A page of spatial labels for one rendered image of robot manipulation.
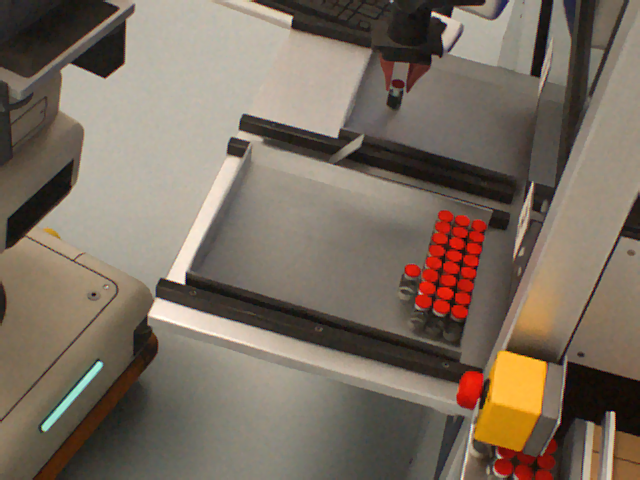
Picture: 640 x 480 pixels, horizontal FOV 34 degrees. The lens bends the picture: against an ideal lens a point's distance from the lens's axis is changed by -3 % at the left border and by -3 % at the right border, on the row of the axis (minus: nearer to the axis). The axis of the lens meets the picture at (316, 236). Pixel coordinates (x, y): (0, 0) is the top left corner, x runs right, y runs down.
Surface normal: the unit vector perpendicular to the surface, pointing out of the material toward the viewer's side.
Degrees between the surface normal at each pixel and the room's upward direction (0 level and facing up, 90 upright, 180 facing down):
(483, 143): 0
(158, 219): 0
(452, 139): 0
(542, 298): 90
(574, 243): 90
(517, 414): 90
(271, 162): 90
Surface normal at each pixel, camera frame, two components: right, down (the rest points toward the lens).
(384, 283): 0.14, -0.70
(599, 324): -0.25, 0.66
